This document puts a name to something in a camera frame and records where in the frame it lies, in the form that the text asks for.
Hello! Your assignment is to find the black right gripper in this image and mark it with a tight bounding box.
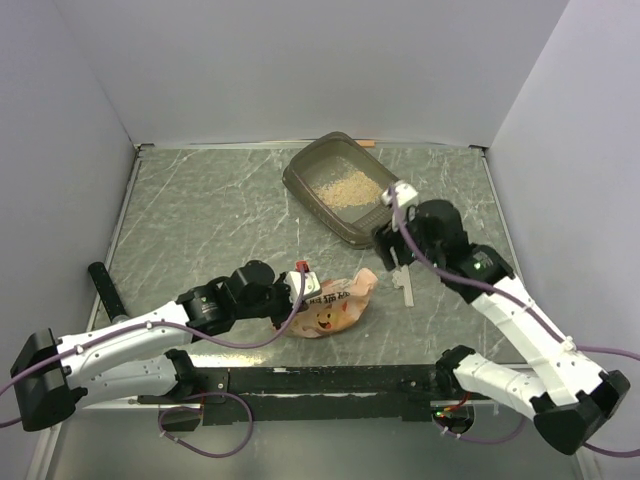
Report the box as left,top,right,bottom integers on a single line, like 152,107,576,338
371,207,443,271

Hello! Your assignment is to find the white bag sealing clip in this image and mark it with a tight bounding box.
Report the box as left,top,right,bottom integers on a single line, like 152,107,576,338
392,265,414,308

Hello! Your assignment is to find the orange cat litter bag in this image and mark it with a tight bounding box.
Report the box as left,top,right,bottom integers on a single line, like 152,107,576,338
284,268,378,339

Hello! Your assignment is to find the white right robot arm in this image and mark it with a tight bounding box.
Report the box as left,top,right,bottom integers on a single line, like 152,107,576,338
372,190,631,455

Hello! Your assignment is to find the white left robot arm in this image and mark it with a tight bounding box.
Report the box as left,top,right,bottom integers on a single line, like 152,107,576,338
8,260,321,432

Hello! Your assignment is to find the beige cat litter pile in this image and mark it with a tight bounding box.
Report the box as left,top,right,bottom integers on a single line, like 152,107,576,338
315,171,381,209

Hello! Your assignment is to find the grey plastic litter box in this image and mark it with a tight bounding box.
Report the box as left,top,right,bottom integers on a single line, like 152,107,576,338
282,132,399,249

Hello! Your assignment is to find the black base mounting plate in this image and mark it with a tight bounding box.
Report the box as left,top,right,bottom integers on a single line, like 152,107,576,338
137,364,494,426

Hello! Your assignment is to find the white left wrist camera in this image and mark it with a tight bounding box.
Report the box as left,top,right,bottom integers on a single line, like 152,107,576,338
284,261,322,312

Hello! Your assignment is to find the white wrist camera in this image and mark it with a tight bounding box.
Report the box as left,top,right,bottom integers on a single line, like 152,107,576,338
380,181,419,209
284,261,322,312

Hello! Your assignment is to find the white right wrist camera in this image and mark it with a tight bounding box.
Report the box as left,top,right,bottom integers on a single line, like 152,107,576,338
380,181,419,209

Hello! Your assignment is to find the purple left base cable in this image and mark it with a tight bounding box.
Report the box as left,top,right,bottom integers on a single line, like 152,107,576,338
157,392,256,457

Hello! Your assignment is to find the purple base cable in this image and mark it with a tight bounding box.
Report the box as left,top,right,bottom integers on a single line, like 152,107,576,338
432,394,526,445
157,392,256,457

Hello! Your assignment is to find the black perforated bracket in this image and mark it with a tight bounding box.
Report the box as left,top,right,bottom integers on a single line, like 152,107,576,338
88,262,129,323

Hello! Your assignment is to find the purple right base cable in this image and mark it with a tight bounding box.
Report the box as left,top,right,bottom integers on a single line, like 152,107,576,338
432,394,526,445

